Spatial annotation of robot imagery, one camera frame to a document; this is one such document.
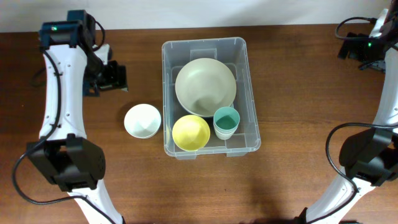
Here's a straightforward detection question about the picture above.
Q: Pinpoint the white bowl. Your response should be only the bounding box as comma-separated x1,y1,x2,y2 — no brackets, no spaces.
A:
124,104,162,139

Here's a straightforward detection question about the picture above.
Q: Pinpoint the beige plate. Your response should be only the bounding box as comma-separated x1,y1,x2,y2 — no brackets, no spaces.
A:
175,58,237,118

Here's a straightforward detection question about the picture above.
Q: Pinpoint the yellow bowl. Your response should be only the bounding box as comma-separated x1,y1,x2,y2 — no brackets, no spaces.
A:
172,115,210,151

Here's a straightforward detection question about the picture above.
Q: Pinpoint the mint green cup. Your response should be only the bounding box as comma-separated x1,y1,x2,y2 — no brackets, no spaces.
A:
213,107,240,130

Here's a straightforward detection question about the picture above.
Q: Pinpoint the cream cup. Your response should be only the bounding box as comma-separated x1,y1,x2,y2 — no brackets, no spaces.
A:
216,132,234,140

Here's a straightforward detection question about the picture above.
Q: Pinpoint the grey cup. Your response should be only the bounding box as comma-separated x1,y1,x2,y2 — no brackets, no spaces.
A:
214,126,238,135

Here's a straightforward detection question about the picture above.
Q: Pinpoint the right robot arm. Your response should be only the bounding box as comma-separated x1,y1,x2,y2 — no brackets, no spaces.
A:
294,0,397,224

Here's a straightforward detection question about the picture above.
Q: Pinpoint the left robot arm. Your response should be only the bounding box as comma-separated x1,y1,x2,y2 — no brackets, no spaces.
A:
25,10,127,223

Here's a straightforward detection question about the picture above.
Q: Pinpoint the clear plastic storage bin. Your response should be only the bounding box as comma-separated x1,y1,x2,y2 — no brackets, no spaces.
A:
162,37,261,160

